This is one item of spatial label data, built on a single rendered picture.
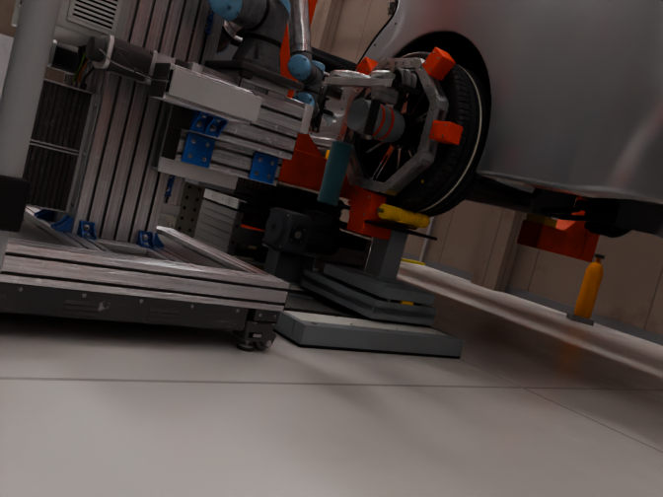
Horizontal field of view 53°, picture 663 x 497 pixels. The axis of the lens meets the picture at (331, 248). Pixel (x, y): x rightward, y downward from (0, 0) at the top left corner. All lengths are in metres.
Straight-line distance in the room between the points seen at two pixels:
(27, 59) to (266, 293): 1.49
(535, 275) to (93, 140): 5.44
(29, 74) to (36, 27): 0.04
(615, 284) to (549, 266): 0.69
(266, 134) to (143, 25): 0.46
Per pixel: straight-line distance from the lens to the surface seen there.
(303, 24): 2.37
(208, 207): 3.32
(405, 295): 2.72
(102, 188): 2.04
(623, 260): 6.48
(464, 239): 7.46
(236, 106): 1.83
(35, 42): 0.60
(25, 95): 0.59
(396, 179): 2.61
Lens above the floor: 0.52
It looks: 5 degrees down
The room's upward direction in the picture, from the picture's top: 15 degrees clockwise
